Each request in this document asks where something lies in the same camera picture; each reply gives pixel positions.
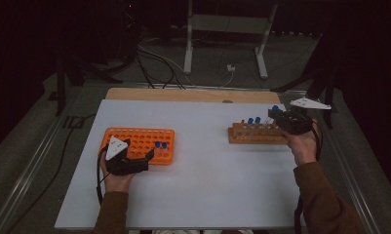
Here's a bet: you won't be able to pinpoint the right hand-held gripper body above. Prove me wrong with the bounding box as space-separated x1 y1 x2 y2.
275 97 332 136

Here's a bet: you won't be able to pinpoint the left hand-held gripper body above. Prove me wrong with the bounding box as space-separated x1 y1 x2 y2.
104 135 150 176

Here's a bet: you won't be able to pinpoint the orange test tube rack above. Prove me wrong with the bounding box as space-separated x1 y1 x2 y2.
98 127 176 166

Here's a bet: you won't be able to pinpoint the wooden test tube rack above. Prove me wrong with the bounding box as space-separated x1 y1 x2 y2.
227 122 291 146

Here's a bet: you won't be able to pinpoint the person's left hand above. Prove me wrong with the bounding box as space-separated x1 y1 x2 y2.
99 159 137 194

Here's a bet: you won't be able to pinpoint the person's right hand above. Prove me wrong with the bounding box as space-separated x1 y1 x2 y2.
282 121 321 167

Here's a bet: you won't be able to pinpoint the black tripod stand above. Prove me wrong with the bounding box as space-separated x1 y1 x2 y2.
54 53 125 117
270 30 339 130

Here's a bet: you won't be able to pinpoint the white board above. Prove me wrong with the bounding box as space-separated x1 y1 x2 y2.
54 98 330 230

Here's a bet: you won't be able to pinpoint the wooden table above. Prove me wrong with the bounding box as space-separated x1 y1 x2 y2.
104 87 282 105

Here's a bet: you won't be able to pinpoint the grey metal stand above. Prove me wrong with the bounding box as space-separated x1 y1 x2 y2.
182 0 279 80

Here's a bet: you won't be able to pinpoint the left hand-held gripper cable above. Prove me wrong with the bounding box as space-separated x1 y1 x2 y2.
96 151 110 207

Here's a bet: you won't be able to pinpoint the white plug cable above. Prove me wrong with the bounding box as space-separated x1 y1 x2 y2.
217 69 235 89

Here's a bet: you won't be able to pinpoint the black floor socket frame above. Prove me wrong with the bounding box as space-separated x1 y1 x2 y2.
61 115 86 130

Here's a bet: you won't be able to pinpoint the thin black floor cable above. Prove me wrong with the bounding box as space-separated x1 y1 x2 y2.
7 112 98 234

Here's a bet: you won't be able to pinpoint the metal floor rail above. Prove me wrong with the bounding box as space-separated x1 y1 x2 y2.
0 87 84 234
276 90 383 234

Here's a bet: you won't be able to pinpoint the black floor cables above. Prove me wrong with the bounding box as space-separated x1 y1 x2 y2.
135 45 186 91

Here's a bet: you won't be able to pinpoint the white floor cable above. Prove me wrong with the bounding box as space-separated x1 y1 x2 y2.
137 43 198 88

